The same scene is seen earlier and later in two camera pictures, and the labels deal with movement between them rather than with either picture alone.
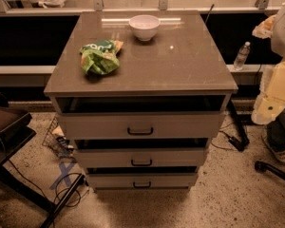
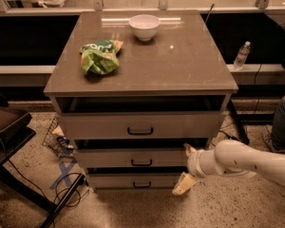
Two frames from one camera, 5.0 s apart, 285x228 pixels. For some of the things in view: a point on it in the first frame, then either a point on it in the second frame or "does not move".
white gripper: [283, 35] -> [193, 164]
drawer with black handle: [141, 158] does not move
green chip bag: [101, 57] does not move
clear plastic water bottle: [242, 53] does not move
